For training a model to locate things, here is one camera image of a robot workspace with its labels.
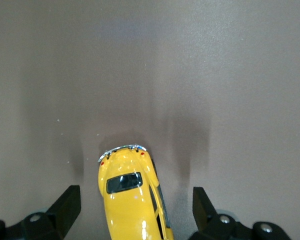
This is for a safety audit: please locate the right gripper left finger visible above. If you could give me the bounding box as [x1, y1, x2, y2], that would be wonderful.
[18, 185, 81, 240]

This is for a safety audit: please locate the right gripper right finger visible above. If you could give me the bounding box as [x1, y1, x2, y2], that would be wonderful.
[189, 186, 254, 240]

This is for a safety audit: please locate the yellow beetle toy car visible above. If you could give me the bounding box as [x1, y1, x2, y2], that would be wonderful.
[97, 144, 175, 240]

